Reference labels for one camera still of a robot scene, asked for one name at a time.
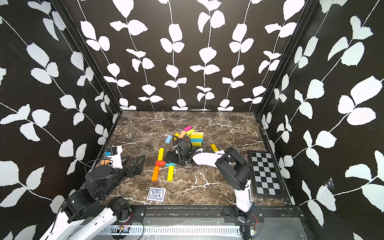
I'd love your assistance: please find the orange block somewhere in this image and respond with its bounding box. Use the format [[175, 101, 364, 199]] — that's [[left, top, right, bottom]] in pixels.
[[152, 166, 160, 182]]

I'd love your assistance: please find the natural wood short block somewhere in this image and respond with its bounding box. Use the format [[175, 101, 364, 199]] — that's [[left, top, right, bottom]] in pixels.
[[178, 131, 186, 139]]

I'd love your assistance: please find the red block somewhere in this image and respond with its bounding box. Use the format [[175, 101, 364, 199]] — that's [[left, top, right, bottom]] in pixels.
[[156, 161, 166, 167]]

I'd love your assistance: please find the yellow plank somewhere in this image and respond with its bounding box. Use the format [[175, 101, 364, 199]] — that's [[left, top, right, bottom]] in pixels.
[[210, 144, 219, 152], [167, 166, 175, 182]]

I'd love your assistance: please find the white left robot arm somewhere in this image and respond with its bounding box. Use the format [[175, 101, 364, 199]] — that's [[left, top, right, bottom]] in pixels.
[[41, 155, 146, 240]]

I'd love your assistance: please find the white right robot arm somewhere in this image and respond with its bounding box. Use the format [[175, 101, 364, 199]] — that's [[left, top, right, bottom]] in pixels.
[[171, 136, 254, 215]]

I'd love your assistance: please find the yellow-green long block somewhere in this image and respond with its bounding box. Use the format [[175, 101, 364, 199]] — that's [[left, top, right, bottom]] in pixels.
[[192, 142, 202, 147]]

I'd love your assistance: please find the amber yellow long block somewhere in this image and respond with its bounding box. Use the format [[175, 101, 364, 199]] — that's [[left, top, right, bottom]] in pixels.
[[190, 135, 204, 139]]

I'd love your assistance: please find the light blue block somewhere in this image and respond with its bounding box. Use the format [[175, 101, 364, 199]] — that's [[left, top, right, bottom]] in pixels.
[[165, 135, 172, 144]]

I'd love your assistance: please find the lime green short block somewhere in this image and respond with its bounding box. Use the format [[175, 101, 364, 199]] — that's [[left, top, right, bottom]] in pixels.
[[187, 129, 195, 136]]

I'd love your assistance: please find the magenta block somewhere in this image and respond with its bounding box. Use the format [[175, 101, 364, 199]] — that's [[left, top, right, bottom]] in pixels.
[[184, 126, 193, 132]]

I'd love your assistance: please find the orange plush toy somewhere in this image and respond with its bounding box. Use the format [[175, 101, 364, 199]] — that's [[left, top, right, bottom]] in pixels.
[[96, 159, 112, 167]]

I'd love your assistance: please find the blue playing card box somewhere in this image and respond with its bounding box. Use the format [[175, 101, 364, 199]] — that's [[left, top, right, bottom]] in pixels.
[[147, 187, 167, 202]]

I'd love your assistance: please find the black white checkerboard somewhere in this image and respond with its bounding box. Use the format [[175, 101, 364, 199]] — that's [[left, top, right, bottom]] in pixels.
[[248, 151, 285, 197]]

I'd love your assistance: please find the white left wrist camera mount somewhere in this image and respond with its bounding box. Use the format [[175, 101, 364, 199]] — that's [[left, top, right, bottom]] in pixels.
[[104, 146, 123, 169]]

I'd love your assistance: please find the black metal base rail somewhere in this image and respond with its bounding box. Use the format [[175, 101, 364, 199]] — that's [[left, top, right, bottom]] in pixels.
[[59, 204, 307, 229]]

